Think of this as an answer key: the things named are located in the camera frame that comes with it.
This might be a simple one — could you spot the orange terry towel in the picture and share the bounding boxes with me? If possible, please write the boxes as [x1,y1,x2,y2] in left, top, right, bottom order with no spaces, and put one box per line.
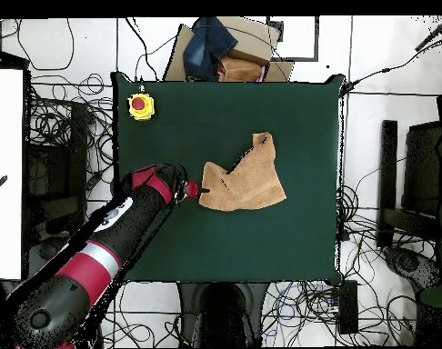
[197,131,287,213]

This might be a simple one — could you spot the long black flat board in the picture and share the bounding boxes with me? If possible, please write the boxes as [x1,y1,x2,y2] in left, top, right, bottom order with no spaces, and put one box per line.
[376,119,399,250]

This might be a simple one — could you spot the dark green table cloth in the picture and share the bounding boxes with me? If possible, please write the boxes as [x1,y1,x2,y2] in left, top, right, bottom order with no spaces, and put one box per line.
[110,71,347,286]

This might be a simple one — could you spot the yellow emergency stop button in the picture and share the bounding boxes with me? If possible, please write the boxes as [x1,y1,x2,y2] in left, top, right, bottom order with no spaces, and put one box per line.
[126,92,156,122]

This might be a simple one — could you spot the orange cloth in box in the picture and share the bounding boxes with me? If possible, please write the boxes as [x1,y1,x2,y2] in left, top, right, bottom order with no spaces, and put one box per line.
[218,56,266,84]

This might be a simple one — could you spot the black metal stand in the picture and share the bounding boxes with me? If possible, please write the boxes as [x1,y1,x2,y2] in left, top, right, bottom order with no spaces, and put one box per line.
[24,101,93,248]
[402,121,442,241]

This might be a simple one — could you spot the blue denim jeans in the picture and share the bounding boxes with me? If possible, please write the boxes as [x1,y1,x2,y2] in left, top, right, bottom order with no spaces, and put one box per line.
[182,16,239,82]

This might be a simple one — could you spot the brown cardboard box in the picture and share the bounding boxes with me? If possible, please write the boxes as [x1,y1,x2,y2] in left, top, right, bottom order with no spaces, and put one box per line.
[162,15,296,84]

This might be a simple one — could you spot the white board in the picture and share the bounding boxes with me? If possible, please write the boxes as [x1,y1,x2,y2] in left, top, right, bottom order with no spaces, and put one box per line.
[0,68,25,280]

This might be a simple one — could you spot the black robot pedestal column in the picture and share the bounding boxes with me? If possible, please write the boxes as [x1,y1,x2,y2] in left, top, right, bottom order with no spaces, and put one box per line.
[176,282,269,349]

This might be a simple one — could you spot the black pedestal leg with knob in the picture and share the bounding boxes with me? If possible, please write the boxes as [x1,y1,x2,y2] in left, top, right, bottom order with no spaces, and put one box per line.
[383,245,442,294]
[33,237,71,261]

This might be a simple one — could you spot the black square frame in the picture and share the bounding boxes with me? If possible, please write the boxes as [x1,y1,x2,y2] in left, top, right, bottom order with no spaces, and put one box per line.
[266,15,320,62]

